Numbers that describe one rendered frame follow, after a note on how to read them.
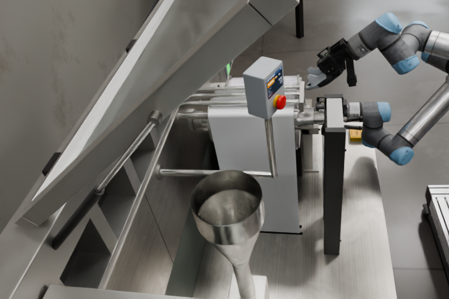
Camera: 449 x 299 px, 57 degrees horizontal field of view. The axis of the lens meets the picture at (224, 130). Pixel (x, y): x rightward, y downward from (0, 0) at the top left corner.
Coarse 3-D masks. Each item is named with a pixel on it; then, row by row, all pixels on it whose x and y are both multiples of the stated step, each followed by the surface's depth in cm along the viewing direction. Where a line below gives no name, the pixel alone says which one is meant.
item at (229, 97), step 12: (300, 84) 115; (192, 96) 120; (204, 96) 119; (216, 96) 118; (228, 96) 117; (240, 96) 117; (288, 96) 114; (300, 96) 111; (216, 108) 116; (228, 108) 115; (240, 108) 115; (300, 108) 110
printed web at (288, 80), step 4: (284, 76) 146; (288, 76) 146; (292, 76) 145; (296, 76) 145; (232, 80) 149; (236, 80) 148; (240, 80) 148; (284, 80) 144; (288, 80) 143; (292, 80) 143; (296, 80) 143; (232, 84) 147; (236, 84) 147; (240, 84) 146; (284, 84) 143; (288, 84) 142; (292, 84) 142; (296, 84) 142; (296, 140) 138; (296, 144) 139; (296, 148) 141
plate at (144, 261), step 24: (168, 144) 110; (192, 144) 131; (168, 168) 110; (192, 168) 131; (144, 192) 95; (168, 192) 110; (144, 216) 95; (168, 216) 110; (144, 240) 95; (168, 240) 110; (120, 264) 83; (144, 264) 95; (168, 264) 110; (120, 288) 83; (144, 288) 95
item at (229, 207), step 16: (224, 192) 88; (240, 192) 87; (208, 208) 87; (224, 208) 89; (240, 208) 89; (256, 208) 86; (224, 224) 90; (256, 240) 84; (224, 256) 87; (240, 256) 84; (240, 272) 93; (240, 288) 98; (256, 288) 102
